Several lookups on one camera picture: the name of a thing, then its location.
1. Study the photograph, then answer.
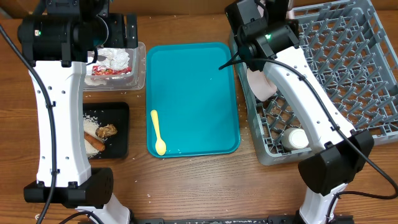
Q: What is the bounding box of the yellow plastic spoon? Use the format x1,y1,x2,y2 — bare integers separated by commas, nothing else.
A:
150,110,167,156

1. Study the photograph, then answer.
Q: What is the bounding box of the pink bowl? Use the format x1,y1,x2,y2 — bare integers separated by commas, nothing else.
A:
246,69,277,101

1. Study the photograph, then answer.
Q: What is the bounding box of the brown food scrap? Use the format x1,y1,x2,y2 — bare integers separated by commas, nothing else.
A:
95,124,118,139

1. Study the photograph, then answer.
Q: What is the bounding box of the white paper cup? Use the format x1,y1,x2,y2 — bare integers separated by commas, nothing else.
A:
281,128,309,151

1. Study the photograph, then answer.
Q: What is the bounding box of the white napkin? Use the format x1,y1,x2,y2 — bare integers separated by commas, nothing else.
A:
85,48,132,86

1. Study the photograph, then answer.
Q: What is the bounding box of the white rice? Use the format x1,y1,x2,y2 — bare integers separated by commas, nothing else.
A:
83,114,103,159

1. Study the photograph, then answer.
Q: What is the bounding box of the red snack wrapper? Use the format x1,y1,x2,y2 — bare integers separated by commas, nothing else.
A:
91,65,132,75

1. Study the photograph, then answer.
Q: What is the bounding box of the white round plate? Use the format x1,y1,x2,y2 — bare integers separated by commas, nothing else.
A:
286,9,295,19

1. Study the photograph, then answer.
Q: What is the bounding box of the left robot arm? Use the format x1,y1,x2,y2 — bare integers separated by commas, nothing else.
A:
17,1,137,223

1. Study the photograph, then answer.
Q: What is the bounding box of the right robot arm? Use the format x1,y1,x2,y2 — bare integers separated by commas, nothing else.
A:
225,1,374,223

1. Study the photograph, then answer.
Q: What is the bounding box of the black waste tray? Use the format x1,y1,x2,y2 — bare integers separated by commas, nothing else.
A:
83,102,129,160

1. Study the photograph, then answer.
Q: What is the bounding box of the grey dishwasher rack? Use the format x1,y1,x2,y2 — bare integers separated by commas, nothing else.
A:
234,1,397,166

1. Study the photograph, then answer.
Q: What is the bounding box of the teal serving tray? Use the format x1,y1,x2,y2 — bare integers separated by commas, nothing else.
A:
146,42,241,158

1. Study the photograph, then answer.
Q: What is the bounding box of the clear plastic bin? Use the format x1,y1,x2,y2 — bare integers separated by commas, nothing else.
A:
83,42,146,91

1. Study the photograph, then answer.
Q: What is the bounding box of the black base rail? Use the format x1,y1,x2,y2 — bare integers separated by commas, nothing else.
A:
77,213,355,224

